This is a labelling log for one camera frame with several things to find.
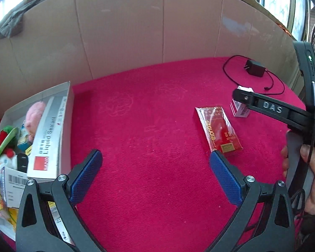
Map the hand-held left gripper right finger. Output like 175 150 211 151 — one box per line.
206 150 297 252

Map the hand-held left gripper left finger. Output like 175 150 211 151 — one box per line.
15 149 108 252

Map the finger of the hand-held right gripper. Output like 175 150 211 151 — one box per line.
232 88 311 132

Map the small white red box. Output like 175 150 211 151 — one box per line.
230 85 254 118

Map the long white box red square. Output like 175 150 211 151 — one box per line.
26 96 70 180

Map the white cardboard tray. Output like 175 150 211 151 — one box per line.
0 81 75 242

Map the white blue barcode box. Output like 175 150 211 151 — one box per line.
3 167 29 208

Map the pink plush toy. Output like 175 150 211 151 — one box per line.
25 101 47 142

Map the green red plush toy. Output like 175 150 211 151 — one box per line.
0 125 19 163

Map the small orange object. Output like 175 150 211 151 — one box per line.
277 22 292 34

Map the black power adapter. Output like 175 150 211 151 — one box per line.
243 60 266 78

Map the small green white box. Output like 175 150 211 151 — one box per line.
17 121 33 150

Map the white plush chicken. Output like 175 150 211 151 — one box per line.
0 152 19 187

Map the grey cloth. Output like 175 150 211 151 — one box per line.
0 0 37 50

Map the black adapter cable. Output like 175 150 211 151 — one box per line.
223 55 285 95

